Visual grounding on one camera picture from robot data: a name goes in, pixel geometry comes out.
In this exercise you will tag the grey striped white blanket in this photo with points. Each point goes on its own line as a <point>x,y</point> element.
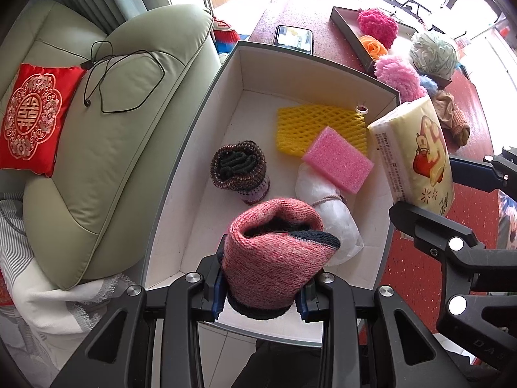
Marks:
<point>36,303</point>

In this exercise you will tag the orange fabric flower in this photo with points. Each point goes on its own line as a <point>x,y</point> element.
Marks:
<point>373,47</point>

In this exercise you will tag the cream tissue pack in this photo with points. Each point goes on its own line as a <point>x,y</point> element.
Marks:
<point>408,149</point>

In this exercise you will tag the red embroidered cushion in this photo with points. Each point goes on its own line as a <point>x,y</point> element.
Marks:
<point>32,117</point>

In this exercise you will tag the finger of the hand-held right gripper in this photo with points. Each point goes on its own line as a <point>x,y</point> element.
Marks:
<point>420,226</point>
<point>468,169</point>

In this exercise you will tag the beige stockings bundle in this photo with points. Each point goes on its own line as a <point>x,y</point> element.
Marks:
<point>452,117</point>

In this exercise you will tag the blue fluffy pompom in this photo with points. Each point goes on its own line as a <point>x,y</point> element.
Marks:
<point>428,84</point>

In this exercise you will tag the white plastic bag bundle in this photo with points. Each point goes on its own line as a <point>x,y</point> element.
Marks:
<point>339,218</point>

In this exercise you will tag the magenta fluffy pompom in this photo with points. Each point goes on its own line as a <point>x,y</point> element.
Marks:
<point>377,24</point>

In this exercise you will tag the pink sponge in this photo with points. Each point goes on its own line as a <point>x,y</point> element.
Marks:
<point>339,161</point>

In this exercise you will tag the yellow foam net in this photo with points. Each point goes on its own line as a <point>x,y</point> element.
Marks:
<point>299,129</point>

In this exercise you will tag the red broom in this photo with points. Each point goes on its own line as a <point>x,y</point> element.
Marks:
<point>224,34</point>

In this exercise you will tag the floral cushion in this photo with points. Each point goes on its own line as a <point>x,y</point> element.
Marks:
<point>509,222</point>

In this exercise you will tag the pink knitted sock roll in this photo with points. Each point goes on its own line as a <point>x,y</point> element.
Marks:
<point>266,258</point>

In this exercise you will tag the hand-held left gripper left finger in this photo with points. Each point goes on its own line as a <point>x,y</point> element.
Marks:
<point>218,297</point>

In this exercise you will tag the dark shallow tray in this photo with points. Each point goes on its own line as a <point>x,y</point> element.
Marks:
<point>347,24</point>

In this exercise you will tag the light pink fluffy pompom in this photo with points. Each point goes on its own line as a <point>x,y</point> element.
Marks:
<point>398,74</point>

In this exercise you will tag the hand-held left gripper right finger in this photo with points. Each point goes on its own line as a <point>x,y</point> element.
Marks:
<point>302,308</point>

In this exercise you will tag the dark patterned knitted sock roll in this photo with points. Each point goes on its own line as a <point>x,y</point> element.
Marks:
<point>238,169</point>

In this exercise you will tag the black smartphone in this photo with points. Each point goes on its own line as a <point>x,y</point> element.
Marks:
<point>294,39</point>

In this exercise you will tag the white box with grey rim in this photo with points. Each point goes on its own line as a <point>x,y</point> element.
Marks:
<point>198,230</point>

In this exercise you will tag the person's dark trousers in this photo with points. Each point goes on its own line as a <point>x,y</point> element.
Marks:
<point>282,367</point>

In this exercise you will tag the pale green fluffy pompom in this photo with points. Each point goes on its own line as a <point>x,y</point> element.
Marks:
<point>434,54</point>

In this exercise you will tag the pale green leather sofa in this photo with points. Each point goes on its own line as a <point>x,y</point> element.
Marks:
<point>121,149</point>

